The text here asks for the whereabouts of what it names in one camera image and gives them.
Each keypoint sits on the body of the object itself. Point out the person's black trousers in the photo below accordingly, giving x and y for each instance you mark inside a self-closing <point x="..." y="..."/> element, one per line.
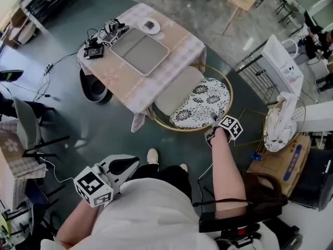
<point x="166" y="178"/>

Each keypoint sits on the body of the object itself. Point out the person's right forearm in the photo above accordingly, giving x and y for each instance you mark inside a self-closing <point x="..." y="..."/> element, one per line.
<point x="227" y="173"/>

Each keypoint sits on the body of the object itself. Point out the large cardboard box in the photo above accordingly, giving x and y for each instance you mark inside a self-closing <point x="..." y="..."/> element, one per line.
<point x="288" y="163"/>

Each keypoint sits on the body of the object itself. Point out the black device with red button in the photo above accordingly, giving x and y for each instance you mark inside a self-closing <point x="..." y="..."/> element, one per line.
<point x="234" y="228"/>

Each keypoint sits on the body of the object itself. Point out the white crumpled cloth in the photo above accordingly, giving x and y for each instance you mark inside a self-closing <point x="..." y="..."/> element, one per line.
<point x="282" y="116"/>

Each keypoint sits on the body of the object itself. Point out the grey chair with black legs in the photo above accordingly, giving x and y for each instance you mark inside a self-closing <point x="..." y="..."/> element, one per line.
<point x="27" y="129"/>

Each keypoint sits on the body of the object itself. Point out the spare hand-held gripper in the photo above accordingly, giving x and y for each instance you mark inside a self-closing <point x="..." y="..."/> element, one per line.
<point x="112" y="31"/>

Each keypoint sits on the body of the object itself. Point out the checked cloth covered table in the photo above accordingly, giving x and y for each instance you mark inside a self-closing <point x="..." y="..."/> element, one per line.
<point x="15" y="163"/>

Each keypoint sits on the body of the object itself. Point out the grey serving tray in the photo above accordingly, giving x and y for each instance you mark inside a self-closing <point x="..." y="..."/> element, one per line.
<point x="140" y="51"/>

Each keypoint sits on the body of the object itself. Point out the brown wicker chair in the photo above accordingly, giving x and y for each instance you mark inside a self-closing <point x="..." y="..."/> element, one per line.
<point x="262" y="189"/>

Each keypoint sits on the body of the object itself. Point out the table with checked pink cloth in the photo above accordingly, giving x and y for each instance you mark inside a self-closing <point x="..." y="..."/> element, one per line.
<point x="166" y="48"/>

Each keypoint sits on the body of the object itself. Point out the small black screen device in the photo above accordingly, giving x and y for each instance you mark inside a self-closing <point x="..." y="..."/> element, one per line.
<point x="94" y="52"/>

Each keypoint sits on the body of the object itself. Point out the grey round floor appliance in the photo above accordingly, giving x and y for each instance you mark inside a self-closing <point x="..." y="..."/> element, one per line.
<point x="95" y="87"/>

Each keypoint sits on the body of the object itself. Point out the person's white shoe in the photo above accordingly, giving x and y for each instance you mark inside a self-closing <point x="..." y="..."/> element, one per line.
<point x="183" y="167"/>
<point x="153" y="155"/>

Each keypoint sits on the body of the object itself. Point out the white power strip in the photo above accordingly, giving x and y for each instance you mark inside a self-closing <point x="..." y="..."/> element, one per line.
<point x="48" y="68"/>

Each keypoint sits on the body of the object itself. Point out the black metal shelf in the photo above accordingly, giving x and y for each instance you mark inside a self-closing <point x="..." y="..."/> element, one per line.
<point x="49" y="1"/>

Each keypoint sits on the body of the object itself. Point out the white sink cabinet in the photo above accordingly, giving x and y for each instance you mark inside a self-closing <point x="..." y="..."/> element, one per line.
<point x="275" y="59"/>

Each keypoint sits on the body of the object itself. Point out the person's white shirt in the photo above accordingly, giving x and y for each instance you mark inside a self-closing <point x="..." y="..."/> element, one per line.
<point x="145" y="217"/>

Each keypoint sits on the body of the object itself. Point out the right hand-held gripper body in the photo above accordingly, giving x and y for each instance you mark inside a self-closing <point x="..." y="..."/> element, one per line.
<point x="231" y="126"/>

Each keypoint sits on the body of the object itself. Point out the white round plate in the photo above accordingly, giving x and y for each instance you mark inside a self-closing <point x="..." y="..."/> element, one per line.
<point x="156" y="29"/>

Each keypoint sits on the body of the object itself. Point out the gold frame round chair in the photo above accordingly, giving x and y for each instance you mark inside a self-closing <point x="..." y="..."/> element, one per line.
<point x="197" y="103"/>
<point x="273" y="137"/>

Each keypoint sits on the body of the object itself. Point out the person's left forearm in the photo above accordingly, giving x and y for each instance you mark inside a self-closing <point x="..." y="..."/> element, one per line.
<point x="78" y="223"/>

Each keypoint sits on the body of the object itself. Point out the small black object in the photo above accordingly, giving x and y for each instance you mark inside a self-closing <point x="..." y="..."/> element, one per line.
<point x="149" y="24"/>

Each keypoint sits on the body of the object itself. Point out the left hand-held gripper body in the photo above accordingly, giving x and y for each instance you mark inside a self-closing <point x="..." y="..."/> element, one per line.
<point x="89" y="185"/>

